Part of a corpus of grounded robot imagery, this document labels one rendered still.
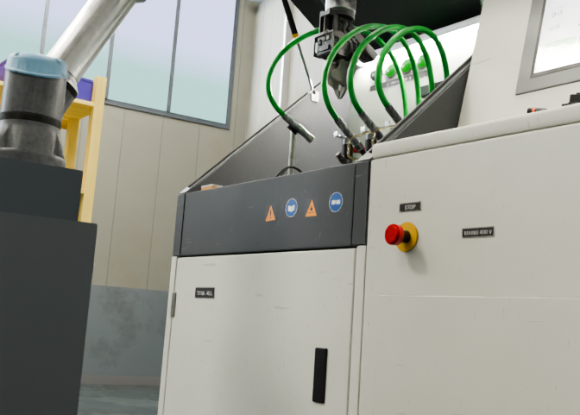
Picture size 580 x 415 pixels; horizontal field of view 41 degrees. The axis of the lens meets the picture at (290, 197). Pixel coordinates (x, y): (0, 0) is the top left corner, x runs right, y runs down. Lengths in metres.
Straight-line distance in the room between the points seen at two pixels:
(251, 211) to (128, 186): 5.90
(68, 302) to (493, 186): 0.77
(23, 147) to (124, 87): 6.24
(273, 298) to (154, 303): 6.01
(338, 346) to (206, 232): 0.54
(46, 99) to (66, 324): 0.43
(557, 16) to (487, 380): 0.74
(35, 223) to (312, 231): 0.52
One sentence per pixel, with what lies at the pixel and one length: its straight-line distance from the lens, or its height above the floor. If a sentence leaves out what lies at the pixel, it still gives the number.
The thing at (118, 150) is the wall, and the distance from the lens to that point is 7.59.
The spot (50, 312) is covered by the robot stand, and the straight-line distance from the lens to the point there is 1.44.
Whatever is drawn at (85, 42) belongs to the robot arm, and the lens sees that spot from 1.74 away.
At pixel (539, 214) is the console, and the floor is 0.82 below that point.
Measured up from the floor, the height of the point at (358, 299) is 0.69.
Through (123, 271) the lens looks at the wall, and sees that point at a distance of 7.49.
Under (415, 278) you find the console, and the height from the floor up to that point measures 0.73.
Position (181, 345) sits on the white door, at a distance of 1.88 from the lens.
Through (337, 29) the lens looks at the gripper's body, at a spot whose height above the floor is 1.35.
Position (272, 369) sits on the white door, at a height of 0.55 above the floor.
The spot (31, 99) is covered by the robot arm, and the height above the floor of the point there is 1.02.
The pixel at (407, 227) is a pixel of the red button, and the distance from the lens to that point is 1.33.
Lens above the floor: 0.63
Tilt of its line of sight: 10 degrees up
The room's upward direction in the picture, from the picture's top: 4 degrees clockwise
